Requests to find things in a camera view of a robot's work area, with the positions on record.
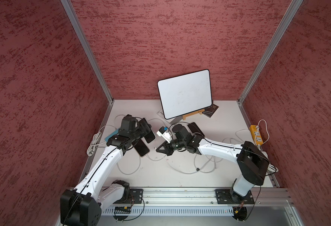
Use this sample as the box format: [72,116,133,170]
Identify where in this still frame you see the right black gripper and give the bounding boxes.
[155,138,186,155]

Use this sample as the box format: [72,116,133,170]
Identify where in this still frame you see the white charging cable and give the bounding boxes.
[147,117,173,162]
[115,155,142,176]

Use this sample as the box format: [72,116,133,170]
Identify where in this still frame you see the pink case phone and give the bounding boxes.
[133,139,150,157]

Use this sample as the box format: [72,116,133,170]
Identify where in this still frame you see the light case phone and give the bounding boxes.
[139,118,156,144]

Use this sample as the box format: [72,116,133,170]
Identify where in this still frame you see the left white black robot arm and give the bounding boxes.
[60,115,155,226]

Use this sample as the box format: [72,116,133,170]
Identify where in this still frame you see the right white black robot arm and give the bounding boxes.
[156,133,270,200]

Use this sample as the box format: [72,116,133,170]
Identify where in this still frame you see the beige case phone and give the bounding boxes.
[187,122,205,137]

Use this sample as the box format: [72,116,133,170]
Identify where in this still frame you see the teal power strip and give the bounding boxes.
[104,130,118,143]

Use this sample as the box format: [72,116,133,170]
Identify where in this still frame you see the wooden easel stand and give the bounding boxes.
[182,109,205,121]

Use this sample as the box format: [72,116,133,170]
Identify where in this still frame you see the white board on easel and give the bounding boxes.
[158,69,212,120]

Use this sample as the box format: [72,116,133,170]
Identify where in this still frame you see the black booklet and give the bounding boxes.
[202,103,219,118]

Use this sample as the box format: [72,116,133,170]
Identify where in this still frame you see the yellow power strip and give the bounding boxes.
[249,125,264,147]

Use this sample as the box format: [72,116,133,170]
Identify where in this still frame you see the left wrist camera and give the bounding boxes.
[119,115,139,133]

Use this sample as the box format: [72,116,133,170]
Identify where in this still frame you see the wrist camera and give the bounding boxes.
[172,124,191,139]
[119,115,139,133]

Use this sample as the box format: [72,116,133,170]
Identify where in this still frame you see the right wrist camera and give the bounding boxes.
[172,124,191,139]

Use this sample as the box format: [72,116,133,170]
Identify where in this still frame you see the white cable tangle right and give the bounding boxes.
[165,137,239,175]

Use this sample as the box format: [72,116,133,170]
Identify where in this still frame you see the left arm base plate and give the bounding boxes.
[115,188,144,205]

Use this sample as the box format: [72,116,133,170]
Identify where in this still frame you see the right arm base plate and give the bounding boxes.
[215,189,255,205]

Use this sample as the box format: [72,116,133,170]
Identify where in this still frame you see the white coiled power cord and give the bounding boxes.
[254,119,279,173]

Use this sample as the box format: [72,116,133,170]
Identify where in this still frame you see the aluminium front rail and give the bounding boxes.
[97,187,294,207]

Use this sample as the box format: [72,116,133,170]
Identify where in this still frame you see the left aluminium corner post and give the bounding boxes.
[60,0,115,105]

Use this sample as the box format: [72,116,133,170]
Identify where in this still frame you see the aluminium corner post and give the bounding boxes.
[60,0,115,105]
[237,0,304,105]

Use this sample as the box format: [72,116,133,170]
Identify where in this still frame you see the right aluminium corner post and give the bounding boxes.
[237,0,304,105]

